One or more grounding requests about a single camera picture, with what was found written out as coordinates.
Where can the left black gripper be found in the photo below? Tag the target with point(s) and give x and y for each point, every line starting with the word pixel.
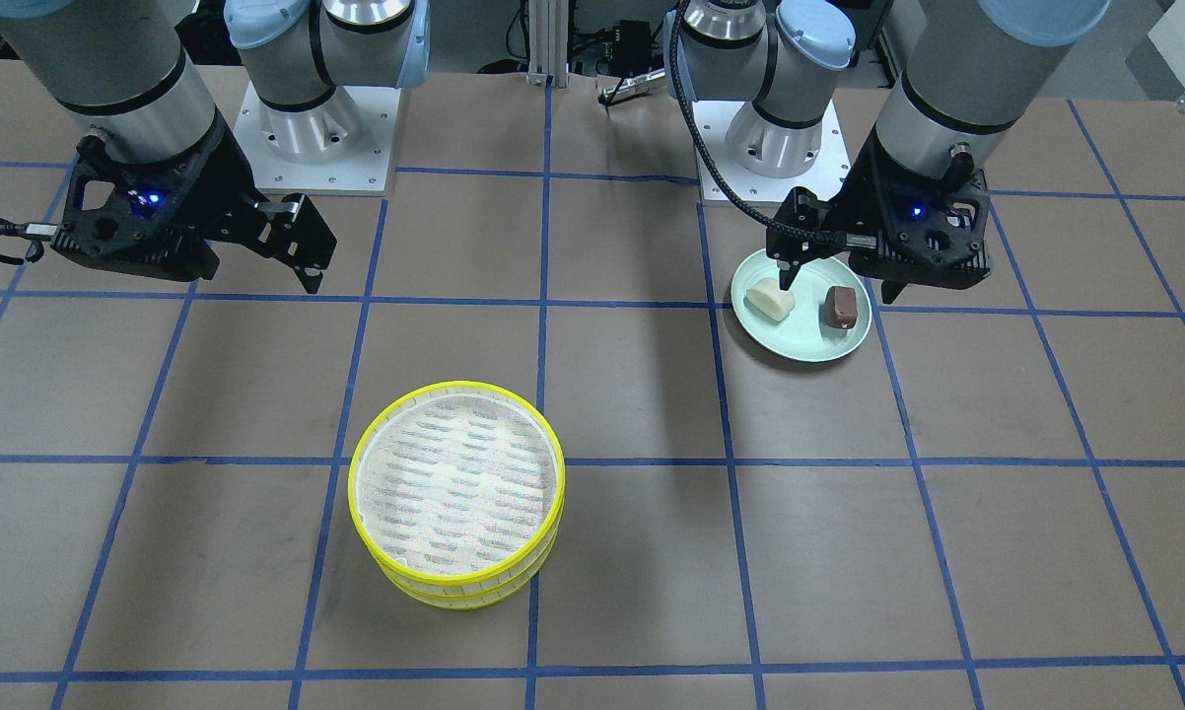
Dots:
pixel 869 184

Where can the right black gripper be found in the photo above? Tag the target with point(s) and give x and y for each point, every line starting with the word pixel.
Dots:
pixel 216 187

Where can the white steamed bun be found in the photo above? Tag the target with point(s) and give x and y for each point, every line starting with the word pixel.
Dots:
pixel 773 303

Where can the yellow steamer layer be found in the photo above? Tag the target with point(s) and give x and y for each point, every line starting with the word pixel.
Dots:
pixel 456 477
pixel 478 590

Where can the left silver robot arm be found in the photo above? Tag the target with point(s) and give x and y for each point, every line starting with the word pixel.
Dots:
pixel 969 79

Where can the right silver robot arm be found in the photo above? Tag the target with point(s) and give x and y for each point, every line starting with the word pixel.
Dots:
pixel 121 66

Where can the brown steamed bun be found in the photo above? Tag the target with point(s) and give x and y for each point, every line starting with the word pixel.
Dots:
pixel 841 308

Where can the pale green plate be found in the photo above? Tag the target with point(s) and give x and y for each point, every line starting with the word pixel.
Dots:
pixel 804 334

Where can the black electronics box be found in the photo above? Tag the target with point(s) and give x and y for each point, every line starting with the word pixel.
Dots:
pixel 629 47

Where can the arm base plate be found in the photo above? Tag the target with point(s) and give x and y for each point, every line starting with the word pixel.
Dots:
pixel 780 173
pixel 344 147

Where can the aluminium frame post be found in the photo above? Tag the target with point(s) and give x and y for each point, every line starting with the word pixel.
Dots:
pixel 548 43

